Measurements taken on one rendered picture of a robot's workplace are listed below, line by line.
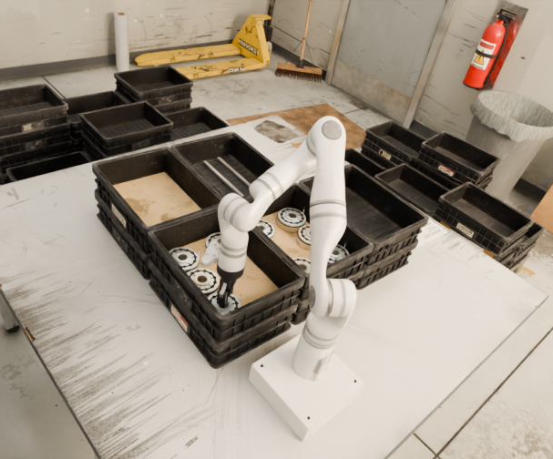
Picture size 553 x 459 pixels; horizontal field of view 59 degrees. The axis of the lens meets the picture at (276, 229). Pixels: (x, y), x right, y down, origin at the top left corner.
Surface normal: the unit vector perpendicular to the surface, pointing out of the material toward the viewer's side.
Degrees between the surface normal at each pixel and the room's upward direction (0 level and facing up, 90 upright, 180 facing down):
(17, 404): 0
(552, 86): 90
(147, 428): 0
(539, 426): 0
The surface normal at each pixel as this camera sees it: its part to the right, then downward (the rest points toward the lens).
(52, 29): 0.66, 0.55
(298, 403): 0.18, -0.75
